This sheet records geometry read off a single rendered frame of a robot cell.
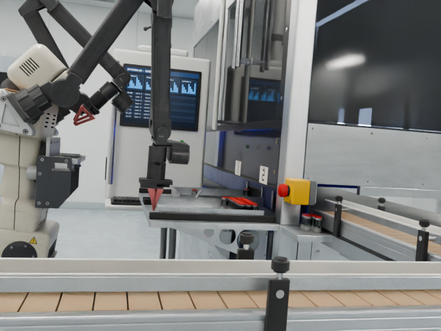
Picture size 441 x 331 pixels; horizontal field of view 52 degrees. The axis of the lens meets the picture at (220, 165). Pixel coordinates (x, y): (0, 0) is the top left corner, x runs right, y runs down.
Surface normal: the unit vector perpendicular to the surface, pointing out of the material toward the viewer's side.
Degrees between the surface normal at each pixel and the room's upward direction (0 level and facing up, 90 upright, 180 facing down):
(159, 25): 110
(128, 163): 90
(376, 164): 90
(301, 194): 90
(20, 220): 90
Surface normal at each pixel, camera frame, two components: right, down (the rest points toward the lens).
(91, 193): 0.22, 0.07
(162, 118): 0.36, 0.24
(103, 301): 0.07, -1.00
